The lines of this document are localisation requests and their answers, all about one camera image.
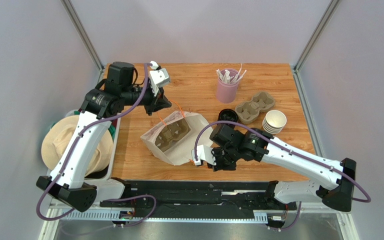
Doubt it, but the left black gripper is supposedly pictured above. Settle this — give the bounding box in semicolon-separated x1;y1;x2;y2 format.
121;81;172;117

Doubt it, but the pulp cup carrier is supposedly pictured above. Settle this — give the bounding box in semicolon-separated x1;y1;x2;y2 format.
234;91;275;124
155;118;190;152

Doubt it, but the white paper takeout bag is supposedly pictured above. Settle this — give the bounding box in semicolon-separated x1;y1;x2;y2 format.
140;104;209;166

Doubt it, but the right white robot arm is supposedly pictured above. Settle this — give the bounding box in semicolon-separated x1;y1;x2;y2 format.
210;124;356;212

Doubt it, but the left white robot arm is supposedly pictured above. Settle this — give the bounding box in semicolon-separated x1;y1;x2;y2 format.
36;61;172;213

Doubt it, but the stack of black lids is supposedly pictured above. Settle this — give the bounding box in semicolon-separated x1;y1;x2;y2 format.
217;108;239;123

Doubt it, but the stack of paper cups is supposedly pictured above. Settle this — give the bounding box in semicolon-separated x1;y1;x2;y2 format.
262;110;287;135

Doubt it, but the pink straw holder cup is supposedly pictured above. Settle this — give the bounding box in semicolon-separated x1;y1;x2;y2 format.
215;79;239;104

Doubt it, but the white plastic bin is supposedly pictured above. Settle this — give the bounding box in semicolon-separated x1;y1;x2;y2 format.
53;112;119;180

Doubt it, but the beige straw hat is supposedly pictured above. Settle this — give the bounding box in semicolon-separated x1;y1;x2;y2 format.
41;114;114;176

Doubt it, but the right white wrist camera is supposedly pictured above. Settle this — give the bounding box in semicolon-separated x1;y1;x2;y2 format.
191;145;216;166

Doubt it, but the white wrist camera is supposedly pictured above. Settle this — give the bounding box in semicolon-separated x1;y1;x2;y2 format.
191;145;216;166
149;61;171;97

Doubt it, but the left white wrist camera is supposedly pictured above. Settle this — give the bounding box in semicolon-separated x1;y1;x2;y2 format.
149;61;171;97

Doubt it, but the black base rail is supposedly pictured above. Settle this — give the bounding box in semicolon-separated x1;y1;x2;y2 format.
48;179;350;231

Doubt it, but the right aluminium frame post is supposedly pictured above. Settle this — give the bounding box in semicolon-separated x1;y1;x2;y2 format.
293;0;341;73

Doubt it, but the aluminium frame post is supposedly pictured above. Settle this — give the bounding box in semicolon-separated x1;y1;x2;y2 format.
61;0;104;73
293;0;341;73

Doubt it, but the left aluminium frame post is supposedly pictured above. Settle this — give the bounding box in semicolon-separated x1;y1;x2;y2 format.
61;0;104;73

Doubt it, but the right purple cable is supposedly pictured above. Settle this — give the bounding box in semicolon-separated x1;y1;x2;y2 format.
193;120;371;232

